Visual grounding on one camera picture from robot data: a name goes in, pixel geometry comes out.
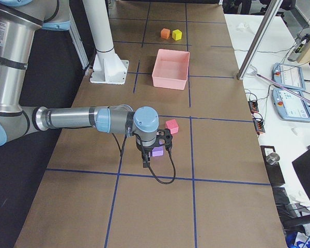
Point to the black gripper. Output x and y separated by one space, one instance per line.
142 150

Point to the purple foam block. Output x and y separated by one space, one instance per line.
157 151

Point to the red foam block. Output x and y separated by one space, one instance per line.
172 125

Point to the orange foam block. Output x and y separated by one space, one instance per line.
165 33

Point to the yellow foam block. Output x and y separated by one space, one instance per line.
177 34

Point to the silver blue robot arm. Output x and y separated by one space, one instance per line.
18 22

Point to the pink plastic bin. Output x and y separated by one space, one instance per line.
171 69

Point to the lower black orange connector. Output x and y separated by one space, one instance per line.
259 125

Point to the black orange connector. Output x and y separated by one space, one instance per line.
253 105
259 125

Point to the upper black orange connector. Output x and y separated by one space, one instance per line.
253 105

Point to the silver metal cup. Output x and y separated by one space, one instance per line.
272 158

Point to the long grabber stick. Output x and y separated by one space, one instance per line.
254 73

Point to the lower teach pendant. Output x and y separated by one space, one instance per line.
290 107

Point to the teach pendant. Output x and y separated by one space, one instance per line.
290 107
289 76

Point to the upper teach pendant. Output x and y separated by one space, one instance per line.
289 76

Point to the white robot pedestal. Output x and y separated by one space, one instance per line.
108 68

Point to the aluminium frame post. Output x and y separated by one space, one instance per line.
266 21

